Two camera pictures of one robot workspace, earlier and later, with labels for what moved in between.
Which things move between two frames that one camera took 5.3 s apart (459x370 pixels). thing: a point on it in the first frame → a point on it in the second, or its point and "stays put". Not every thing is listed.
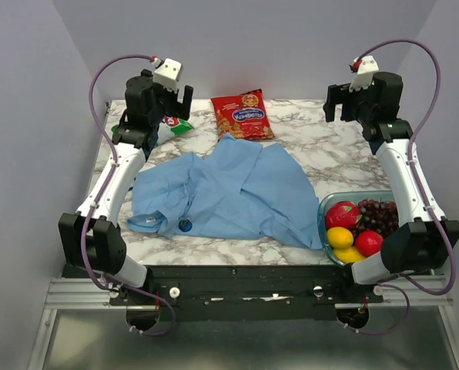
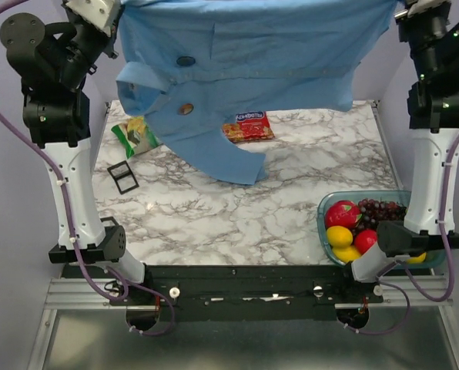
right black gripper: [340, 94] → [405, 22]
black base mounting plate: [249, 293] stays put
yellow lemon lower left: [348, 255] stays put
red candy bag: [245, 116] stays put
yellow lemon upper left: [340, 237] stays put
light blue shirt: [244, 189] → [204, 58]
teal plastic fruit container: [353, 196] stays put
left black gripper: [181, 110] → [105, 40]
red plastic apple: [342, 213] stays put
